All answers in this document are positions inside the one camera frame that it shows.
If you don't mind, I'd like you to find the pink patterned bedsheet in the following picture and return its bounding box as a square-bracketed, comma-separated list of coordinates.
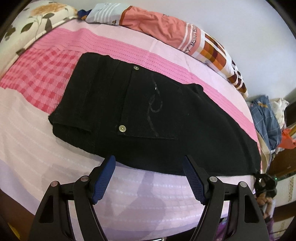
[1, 20, 261, 240]

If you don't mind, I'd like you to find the person's right hand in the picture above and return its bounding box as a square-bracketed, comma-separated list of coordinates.
[256, 193, 273, 219]

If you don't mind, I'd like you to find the black jeans pant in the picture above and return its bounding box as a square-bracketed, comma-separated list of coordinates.
[49, 53, 261, 176]

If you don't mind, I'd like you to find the orange plaid folded quilt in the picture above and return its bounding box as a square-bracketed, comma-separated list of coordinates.
[78, 3, 248, 98]

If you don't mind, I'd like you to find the orange red cloth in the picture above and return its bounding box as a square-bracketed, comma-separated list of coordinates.
[278, 128, 295, 150]

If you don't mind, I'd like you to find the floral cream pillow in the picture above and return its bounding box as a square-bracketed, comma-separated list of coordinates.
[1, 1, 78, 76]

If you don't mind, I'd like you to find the white cloth pile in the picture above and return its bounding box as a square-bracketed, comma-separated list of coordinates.
[270, 98, 290, 124]

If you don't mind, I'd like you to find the brown wooden furniture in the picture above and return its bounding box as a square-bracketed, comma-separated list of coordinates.
[267, 102, 295, 178]

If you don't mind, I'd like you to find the blue checked cloth pile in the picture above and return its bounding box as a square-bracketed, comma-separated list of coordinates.
[247, 95, 282, 151]

